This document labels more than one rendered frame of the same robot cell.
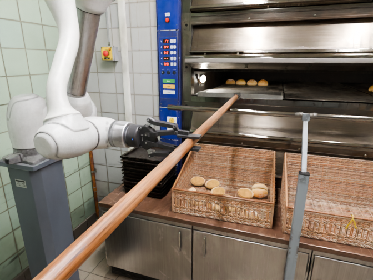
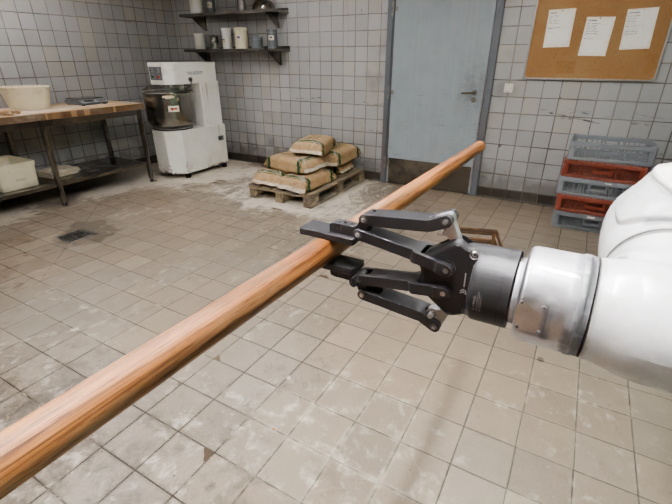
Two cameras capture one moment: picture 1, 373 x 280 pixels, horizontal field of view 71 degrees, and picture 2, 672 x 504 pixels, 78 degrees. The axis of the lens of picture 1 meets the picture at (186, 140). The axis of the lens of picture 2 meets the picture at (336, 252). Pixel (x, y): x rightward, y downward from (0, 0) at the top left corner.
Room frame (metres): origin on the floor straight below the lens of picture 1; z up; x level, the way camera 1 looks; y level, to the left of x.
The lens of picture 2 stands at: (1.19, 0.08, 1.38)
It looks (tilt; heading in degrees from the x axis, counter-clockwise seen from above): 25 degrees down; 191
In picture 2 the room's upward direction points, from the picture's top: straight up
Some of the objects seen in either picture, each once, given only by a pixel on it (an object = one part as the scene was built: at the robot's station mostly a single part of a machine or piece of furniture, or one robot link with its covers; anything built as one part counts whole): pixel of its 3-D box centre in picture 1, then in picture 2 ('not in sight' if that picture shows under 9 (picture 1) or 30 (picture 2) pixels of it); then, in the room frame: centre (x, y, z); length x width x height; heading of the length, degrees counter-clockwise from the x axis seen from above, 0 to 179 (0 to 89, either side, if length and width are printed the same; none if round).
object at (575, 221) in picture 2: not in sight; (590, 216); (-2.67, 1.66, 0.08); 0.60 x 0.40 x 0.16; 73
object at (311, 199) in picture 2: not in sight; (310, 182); (-3.31, -1.09, 0.07); 1.20 x 0.80 x 0.14; 161
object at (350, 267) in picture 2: (188, 147); (332, 261); (0.76, -0.01, 1.16); 0.07 x 0.03 x 0.01; 71
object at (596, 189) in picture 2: not in sight; (597, 183); (-2.68, 1.64, 0.38); 0.60 x 0.40 x 0.16; 69
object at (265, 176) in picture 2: not in sight; (280, 173); (-3.09, -1.36, 0.22); 0.62 x 0.36 x 0.15; 167
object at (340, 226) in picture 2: (181, 129); (352, 221); (0.77, 0.02, 1.21); 0.05 x 0.01 x 0.03; 71
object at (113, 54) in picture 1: (109, 53); not in sight; (1.96, 0.55, 1.46); 0.10 x 0.07 x 0.10; 71
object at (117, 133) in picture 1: (124, 134); (548, 297); (0.83, 0.21, 1.18); 0.09 x 0.06 x 0.09; 161
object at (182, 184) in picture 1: (226, 179); not in sight; (1.45, -0.25, 0.72); 0.56 x 0.49 x 0.28; 73
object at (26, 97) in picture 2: not in sight; (27, 97); (-2.53, -3.76, 1.01); 0.43 x 0.42 x 0.21; 161
